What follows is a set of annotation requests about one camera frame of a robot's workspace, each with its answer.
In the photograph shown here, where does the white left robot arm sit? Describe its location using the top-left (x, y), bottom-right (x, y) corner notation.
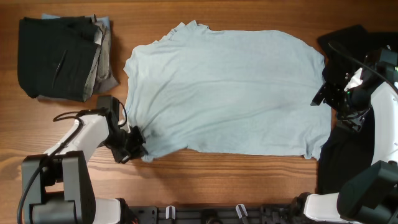
top-left (16, 108), bottom-right (146, 223)

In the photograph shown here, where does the folded grey garment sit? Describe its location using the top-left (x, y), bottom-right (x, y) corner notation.
top-left (93, 22), bottom-right (119, 94)

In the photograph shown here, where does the light blue t-shirt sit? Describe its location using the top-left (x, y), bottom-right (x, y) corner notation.
top-left (124, 21), bottom-right (331, 162)

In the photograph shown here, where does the folded black garment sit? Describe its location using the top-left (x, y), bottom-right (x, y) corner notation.
top-left (17, 16), bottom-right (102, 102)

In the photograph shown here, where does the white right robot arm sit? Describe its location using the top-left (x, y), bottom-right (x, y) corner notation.
top-left (303, 82), bottom-right (397, 223)

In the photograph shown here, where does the black clothes pile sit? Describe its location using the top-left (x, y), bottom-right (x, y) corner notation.
top-left (317, 25), bottom-right (397, 194)

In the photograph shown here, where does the folded light blue garment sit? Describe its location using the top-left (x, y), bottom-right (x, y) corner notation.
top-left (41, 14), bottom-right (111, 29)

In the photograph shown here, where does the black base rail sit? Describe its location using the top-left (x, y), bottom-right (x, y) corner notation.
top-left (130, 204), bottom-right (313, 224)

